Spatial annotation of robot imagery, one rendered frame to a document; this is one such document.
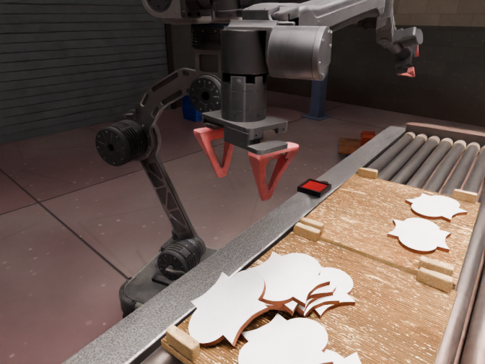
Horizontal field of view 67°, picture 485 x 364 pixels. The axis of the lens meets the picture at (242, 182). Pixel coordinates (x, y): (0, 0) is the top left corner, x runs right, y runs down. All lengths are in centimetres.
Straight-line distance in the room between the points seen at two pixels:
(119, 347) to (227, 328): 18
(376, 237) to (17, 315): 187
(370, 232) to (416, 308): 25
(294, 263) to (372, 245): 24
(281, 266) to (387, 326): 20
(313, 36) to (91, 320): 189
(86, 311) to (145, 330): 150
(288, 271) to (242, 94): 35
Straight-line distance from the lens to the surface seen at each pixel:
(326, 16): 62
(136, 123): 172
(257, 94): 45
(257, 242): 88
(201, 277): 78
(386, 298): 74
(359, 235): 90
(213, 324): 62
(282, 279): 66
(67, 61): 533
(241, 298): 62
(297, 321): 64
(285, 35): 43
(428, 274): 79
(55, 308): 226
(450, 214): 106
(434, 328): 72
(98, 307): 218
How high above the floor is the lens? 140
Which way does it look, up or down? 24 degrees down
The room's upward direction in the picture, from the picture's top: straight up
